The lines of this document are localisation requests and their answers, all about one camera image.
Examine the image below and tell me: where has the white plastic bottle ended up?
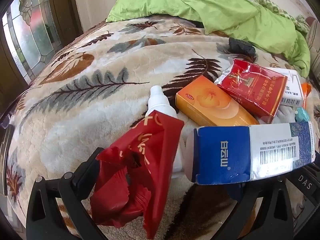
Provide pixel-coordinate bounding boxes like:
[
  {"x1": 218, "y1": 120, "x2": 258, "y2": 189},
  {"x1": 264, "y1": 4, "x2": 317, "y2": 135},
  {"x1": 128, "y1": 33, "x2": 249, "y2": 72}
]
[{"x1": 144, "y1": 85, "x2": 184, "y2": 174}]

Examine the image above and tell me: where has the black cloth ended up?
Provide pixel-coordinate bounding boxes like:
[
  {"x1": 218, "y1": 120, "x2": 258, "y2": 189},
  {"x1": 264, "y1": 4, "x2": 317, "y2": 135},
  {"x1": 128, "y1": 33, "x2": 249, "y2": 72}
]
[{"x1": 228, "y1": 37, "x2": 257, "y2": 55}]

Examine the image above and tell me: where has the wooden door with stained glass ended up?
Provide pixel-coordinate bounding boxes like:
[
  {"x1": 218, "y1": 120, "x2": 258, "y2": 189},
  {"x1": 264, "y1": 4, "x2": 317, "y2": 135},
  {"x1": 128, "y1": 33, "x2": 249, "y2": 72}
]
[{"x1": 0, "y1": 0, "x2": 84, "y2": 85}]

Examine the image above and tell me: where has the orange medicine box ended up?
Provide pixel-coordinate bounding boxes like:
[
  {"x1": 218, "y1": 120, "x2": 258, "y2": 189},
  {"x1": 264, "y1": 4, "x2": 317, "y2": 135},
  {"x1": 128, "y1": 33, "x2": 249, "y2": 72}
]
[{"x1": 175, "y1": 75, "x2": 260, "y2": 128}]

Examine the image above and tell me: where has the leaf print fleece blanket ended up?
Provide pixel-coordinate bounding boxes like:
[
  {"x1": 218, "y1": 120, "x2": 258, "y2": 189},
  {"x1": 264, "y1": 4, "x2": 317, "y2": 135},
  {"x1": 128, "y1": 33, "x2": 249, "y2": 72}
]
[{"x1": 5, "y1": 15, "x2": 320, "y2": 240}]

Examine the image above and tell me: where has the green and white patterned quilt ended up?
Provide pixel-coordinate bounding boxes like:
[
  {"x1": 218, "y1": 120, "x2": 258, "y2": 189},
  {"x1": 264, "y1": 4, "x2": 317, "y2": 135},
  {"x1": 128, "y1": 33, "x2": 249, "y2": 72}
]
[{"x1": 222, "y1": 0, "x2": 310, "y2": 33}]

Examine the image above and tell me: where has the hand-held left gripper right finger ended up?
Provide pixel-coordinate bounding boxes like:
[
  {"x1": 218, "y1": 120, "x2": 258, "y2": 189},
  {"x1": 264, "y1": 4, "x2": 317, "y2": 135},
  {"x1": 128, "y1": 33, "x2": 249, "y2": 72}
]
[{"x1": 229, "y1": 174, "x2": 293, "y2": 240}]

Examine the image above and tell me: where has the green duvet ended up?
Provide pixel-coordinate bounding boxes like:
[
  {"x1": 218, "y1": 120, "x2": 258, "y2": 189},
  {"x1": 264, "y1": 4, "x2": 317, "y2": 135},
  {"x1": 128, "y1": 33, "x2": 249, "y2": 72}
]
[{"x1": 105, "y1": 0, "x2": 311, "y2": 78}]

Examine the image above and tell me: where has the white cigarette box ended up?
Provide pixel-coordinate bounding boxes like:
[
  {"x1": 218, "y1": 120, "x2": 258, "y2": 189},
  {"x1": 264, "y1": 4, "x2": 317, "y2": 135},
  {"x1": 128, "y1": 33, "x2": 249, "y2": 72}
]
[{"x1": 271, "y1": 67, "x2": 306, "y2": 108}]

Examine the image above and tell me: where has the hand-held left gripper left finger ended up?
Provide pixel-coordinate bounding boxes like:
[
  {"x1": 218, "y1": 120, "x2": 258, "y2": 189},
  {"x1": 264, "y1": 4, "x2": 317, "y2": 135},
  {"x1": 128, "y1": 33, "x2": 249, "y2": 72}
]
[{"x1": 26, "y1": 147, "x2": 105, "y2": 240}]

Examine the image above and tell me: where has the red plastic wrapper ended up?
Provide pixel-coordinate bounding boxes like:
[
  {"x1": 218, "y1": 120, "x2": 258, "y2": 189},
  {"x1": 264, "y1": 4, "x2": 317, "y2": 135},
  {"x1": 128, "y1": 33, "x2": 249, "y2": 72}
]
[{"x1": 89, "y1": 110, "x2": 185, "y2": 233}]

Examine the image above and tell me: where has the teal plastic wrapper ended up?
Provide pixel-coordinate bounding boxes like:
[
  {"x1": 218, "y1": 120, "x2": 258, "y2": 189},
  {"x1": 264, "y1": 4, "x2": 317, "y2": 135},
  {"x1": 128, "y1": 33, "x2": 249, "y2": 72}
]
[{"x1": 295, "y1": 106, "x2": 310, "y2": 123}]

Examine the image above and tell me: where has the red cigarette pack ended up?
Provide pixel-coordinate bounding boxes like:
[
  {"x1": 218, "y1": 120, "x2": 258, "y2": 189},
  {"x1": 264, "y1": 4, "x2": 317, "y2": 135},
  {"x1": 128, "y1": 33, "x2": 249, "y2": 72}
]
[{"x1": 214, "y1": 59, "x2": 288, "y2": 124}]

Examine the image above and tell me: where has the small orange packet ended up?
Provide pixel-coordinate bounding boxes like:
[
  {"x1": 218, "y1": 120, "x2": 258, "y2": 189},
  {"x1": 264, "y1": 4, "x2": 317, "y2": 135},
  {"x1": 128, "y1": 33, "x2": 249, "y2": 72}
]
[{"x1": 301, "y1": 82, "x2": 312, "y2": 98}]

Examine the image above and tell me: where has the striped beige cushion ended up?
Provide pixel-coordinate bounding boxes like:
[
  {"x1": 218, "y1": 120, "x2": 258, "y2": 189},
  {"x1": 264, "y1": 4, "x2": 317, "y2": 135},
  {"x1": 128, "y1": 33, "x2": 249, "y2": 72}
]
[{"x1": 305, "y1": 17, "x2": 320, "y2": 80}]

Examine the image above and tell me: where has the blue and white carton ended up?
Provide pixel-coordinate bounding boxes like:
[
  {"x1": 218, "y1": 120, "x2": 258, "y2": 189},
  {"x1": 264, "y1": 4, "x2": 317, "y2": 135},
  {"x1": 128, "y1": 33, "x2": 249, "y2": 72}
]
[{"x1": 191, "y1": 121, "x2": 316, "y2": 185}]

